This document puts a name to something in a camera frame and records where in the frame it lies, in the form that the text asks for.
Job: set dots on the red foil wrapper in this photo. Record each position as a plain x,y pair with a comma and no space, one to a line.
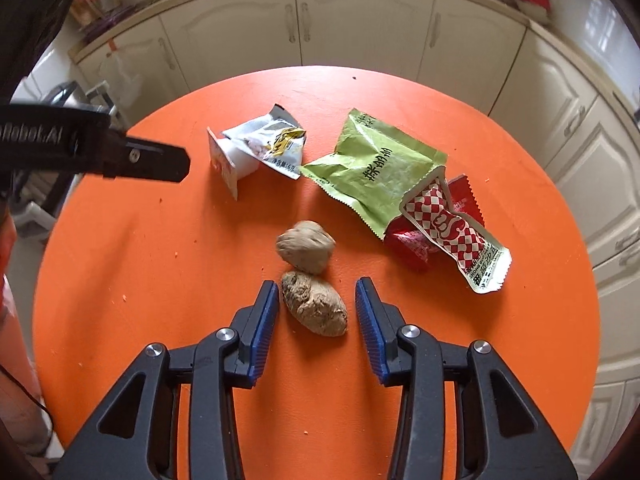
410,245

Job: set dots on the silver white wrapper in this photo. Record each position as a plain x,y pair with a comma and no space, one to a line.
280,150

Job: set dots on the white stool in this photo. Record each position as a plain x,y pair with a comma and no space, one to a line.
40,210

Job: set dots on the person's left forearm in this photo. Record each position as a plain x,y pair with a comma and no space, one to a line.
17,385

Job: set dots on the red checkered wrapper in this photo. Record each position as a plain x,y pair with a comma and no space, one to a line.
450,230

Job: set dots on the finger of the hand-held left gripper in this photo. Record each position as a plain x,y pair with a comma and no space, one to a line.
150,157

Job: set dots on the round orange table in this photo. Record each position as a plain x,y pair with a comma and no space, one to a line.
175,260

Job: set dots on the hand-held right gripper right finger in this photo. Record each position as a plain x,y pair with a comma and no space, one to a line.
369,330

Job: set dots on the white bowl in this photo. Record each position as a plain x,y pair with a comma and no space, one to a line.
537,12

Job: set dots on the green snack wrapper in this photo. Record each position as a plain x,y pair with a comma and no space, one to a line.
370,175

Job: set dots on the cream lower cabinets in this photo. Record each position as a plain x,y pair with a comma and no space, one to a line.
350,20

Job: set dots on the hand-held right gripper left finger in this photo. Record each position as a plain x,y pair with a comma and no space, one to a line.
262,330

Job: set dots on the brown lump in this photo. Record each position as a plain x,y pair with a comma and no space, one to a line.
305,245
315,305

